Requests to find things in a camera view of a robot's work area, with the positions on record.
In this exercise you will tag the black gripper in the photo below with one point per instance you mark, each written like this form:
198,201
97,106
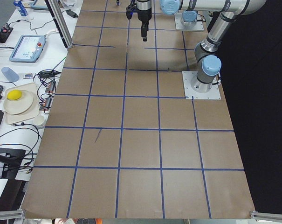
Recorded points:
143,12

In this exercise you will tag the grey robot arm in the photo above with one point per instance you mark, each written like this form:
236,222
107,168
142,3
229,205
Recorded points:
209,65
189,16

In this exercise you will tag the black power adapter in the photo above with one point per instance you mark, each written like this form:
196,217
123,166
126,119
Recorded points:
72,13

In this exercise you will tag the brown paper table cover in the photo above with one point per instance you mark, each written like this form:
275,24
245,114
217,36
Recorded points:
121,139

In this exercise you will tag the blue teach pendant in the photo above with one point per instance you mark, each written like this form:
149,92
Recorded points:
28,49

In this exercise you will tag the white paper cup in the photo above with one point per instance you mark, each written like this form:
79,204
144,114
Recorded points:
39,121

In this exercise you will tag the translucent blue cup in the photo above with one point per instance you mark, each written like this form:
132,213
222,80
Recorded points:
9,74

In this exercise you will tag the cream tray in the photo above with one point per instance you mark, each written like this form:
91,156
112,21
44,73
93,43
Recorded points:
31,113

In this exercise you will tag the yellow lemon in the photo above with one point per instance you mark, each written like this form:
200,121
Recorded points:
14,95

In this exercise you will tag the cream plate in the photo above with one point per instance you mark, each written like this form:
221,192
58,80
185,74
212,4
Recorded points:
20,105

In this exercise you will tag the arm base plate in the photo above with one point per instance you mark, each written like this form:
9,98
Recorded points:
194,26
194,89

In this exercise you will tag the aluminium frame post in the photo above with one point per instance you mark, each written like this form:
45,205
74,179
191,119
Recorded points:
60,23

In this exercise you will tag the black camera stand base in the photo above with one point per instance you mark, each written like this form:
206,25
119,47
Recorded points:
10,162

